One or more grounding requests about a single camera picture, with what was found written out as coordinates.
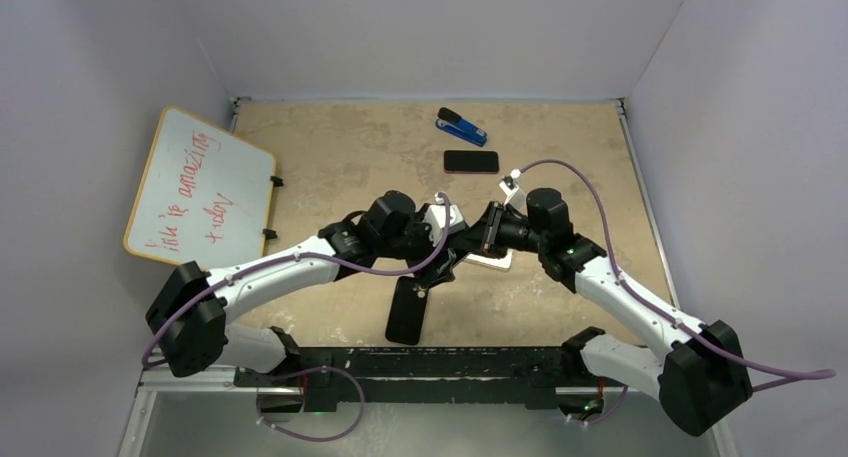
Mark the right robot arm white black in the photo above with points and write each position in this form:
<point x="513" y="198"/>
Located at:
<point x="691" y="369"/>

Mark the whiteboard with yellow frame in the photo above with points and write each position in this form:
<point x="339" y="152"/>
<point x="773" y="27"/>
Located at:
<point x="205" y="195"/>

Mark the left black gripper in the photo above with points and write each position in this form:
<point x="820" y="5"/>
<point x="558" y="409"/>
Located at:
<point x="438" y="271"/>

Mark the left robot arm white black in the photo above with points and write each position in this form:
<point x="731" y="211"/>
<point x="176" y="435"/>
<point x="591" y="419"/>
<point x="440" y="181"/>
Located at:
<point x="194" y="317"/>

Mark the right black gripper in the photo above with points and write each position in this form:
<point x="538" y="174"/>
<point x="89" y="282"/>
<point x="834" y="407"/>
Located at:
<point x="472" y="240"/>

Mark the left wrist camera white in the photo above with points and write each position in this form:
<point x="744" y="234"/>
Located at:
<point x="442" y="221"/>

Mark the black phone pink edge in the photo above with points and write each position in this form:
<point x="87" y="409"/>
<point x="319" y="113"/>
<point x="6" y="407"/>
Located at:
<point x="471" y="162"/>

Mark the blue black stapler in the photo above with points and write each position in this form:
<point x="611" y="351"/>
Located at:
<point x="452" y="123"/>

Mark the black phone case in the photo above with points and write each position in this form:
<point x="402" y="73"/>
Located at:
<point x="407" y="312"/>

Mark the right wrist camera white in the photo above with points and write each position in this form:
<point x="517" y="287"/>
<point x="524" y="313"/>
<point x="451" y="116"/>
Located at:
<point x="515" y="196"/>

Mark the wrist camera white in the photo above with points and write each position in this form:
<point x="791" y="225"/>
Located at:
<point x="442" y="221"/>
<point x="515" y="196"/>

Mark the clear magsafe phone case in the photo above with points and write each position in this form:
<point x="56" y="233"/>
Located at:
<point x="502" y="264"/>

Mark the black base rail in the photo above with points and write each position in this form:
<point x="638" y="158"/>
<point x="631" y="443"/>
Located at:
<point x="538" y="378"/>

